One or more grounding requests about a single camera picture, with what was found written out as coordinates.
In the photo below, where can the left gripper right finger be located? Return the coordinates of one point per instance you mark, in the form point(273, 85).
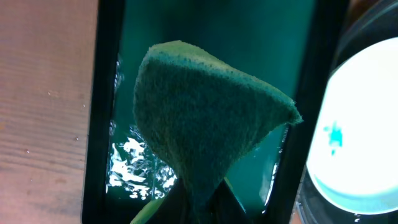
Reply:
point(224, 207)

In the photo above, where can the black rectangular water tray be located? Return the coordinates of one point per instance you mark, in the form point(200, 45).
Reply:
point(288, 43)

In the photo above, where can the green scrubbing sponge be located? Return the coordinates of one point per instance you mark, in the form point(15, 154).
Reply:
point(201, 115)

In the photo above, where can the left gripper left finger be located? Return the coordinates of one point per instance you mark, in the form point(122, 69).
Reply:
point(174, 208)

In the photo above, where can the pale green plate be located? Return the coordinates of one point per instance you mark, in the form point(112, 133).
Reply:
point(353, 155)

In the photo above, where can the round black serving tray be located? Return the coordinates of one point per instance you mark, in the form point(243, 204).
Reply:
point(368, 22)

